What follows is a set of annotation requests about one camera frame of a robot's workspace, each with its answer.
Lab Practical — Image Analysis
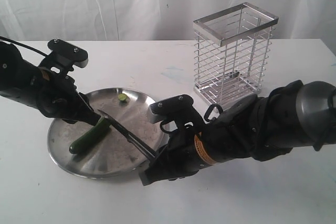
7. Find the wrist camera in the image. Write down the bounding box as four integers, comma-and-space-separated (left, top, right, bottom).
39, 38, 88, 74
147, 94, 205, 135

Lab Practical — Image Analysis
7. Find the white backdrop curtain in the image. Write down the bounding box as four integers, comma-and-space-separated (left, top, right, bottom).
1, 0, 335, 44

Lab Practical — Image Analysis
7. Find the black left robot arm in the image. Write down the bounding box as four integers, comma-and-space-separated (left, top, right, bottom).
1, 39, 100, 126

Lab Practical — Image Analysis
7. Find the small cucumber slice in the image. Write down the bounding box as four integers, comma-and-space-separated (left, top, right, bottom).
118, 93, 129, 103

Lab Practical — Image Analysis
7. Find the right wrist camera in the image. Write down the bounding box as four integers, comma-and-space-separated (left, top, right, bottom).
147, 94, 205, 135

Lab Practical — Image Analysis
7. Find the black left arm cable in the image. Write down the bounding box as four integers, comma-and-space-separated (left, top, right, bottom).
0, 36, 50, 57

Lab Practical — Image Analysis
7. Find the chrome wire utensil basket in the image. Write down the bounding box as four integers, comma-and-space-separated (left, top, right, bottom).
193, 2, 279, 109

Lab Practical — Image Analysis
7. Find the round stainless steel plate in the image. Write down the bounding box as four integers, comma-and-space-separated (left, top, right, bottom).
47, 88, 165, 179

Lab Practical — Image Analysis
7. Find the green cucumber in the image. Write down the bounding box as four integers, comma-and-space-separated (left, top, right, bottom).
69, 118, 110, 155

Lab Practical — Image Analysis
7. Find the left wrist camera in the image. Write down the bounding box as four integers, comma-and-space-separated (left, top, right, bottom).
39, 38, 88, 74

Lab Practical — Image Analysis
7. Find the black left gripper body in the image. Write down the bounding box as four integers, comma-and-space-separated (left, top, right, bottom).
36, 69, 89, 124

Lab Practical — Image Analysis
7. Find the black handled knife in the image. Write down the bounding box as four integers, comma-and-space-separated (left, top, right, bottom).
98, 110, 156, 161

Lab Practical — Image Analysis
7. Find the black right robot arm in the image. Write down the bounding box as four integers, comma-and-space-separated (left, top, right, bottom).
139, 80, 335, 186

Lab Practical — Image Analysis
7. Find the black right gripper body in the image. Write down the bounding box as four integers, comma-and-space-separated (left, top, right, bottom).
154, 132, 218, 183

